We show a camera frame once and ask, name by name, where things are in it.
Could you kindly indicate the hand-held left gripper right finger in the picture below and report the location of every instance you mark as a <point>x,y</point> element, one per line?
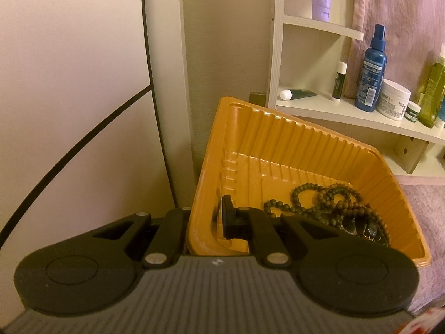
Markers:
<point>229,221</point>

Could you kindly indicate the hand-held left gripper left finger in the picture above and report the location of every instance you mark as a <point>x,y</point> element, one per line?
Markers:
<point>173,236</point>

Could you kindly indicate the long brown bead strand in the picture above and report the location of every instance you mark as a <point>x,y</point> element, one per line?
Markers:
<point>309,195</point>

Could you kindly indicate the orange plastic tray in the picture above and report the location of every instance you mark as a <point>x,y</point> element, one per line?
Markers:
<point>295,153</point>

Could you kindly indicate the black wrist watch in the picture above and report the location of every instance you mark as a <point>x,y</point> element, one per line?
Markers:
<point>365,229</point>

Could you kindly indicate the small dark brown block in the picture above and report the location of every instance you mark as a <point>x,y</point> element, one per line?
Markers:
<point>258,97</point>

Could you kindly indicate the dark green tube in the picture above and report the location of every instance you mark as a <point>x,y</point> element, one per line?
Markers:
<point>300,94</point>

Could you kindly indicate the cream wooden shelf unit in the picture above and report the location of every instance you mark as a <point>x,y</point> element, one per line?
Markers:
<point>347,114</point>

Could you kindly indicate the white capped lip balm stick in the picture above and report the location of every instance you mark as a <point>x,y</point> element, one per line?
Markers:
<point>339,81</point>

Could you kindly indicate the blue spray bottle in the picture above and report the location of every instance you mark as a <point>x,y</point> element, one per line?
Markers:
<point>371,76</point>

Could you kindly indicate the white cream jar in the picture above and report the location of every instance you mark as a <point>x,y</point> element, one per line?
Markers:
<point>394,101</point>

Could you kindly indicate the small green label jar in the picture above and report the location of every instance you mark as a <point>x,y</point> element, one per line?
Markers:
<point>412,112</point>

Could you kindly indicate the blue and white tube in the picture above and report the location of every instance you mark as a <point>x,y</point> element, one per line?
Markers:
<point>442,114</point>

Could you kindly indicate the green spray bottle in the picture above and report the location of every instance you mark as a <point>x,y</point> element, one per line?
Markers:
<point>433,94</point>

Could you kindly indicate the hanging purple towel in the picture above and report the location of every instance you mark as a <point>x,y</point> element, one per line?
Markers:
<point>403,14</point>

